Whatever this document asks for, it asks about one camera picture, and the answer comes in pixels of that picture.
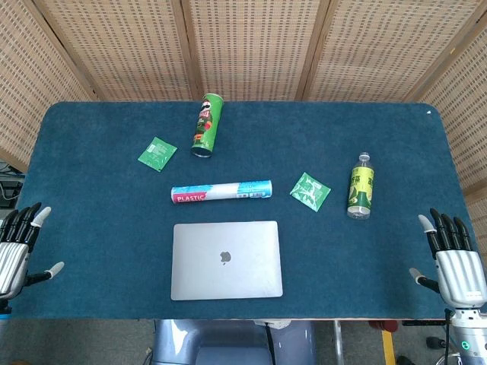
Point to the plastic food wrap roll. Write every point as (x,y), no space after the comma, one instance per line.
(222,191)

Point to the green tea bottle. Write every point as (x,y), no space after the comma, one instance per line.
(361,190)

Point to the woven bamboo folding screen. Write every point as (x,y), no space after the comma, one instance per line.
(247,45)

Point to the green sachet with white pattern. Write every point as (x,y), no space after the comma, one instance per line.
(310,191)

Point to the red object under table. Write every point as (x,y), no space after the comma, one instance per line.
(384,325)

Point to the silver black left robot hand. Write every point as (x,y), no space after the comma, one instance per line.
(13,254)

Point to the green sachet with white text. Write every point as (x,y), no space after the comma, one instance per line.
(157,154)

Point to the green Pringles can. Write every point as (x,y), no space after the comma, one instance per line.
(205,125)

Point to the silver laptop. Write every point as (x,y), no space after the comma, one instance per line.
(226,262)

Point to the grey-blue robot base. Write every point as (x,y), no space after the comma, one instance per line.
(220,342)

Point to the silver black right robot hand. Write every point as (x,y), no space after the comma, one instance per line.
(460,273)

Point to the black bar under table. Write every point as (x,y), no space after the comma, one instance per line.
(422,323)

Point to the metal table leg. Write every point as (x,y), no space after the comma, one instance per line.
(337,340)

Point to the blue felt table cover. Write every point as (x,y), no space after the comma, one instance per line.
(114,247)

